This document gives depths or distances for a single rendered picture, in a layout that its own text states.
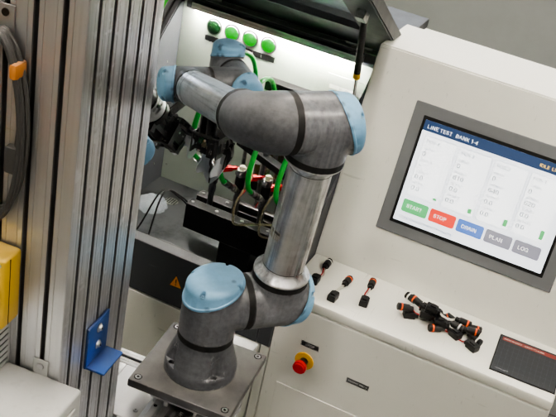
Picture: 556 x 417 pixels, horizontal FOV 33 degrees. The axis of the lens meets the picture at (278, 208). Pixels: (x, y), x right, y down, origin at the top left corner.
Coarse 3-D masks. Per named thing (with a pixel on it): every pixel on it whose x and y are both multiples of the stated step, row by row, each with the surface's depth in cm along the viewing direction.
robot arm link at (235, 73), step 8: (224, 64) 202; (232, 64) 201; (240, 64) 201; (216, 72) 195; (224, 72) 196; (232, 72) 197; (240, 72) 197; (248, 72) 197; (224, 80) 195; (232, 80) 196; (240, 80) 195; (248, 80) 195; (256, 80) 196; (240, 88) 195; (248, 88) 196; (256, 88) 196
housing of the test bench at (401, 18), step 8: (392, 8) 281; (392, 16) 274; (400, 16) 276; (408, 16) 277; (416, 16) 278; (400, 24) 268; (408, 24) 270; (416, 24) 271; (424, 24) 275; (320, 32) 265; (488, 48) 274; (512, 56) 271; (536, 64) 269
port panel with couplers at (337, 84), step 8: (328, 72) 264; (328, 80) 265; (336, 80) 264; (344, 80) 263; (352, 80) 262; (328, 88) 266; (336, 88) 265; (344, 88) 264; (352, 88) 262; (360, 88) 262; (360, 96) 262
